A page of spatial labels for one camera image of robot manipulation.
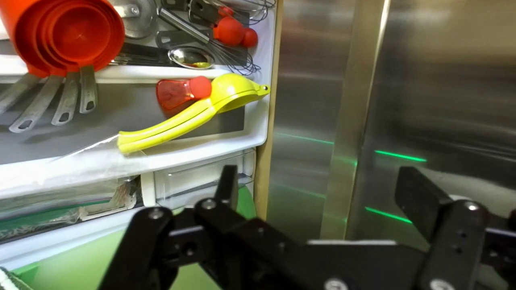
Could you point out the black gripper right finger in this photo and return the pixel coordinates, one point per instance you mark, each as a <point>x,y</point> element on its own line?
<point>419,198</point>

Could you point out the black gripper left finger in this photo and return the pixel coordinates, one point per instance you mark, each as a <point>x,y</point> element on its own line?
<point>227,185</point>

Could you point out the steel top drawer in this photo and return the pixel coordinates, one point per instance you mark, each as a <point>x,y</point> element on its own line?
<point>371,85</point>

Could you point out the yellow citrus squeezer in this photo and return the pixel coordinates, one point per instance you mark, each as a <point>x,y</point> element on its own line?
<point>227,92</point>

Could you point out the red utensil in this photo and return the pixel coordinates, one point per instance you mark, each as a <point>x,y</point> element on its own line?
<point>174,95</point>

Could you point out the white cutlery tray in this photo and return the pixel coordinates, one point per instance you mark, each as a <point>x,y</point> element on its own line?
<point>230,119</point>

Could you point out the orange measuring cups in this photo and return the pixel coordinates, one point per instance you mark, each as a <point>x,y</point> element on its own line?
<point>55,37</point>

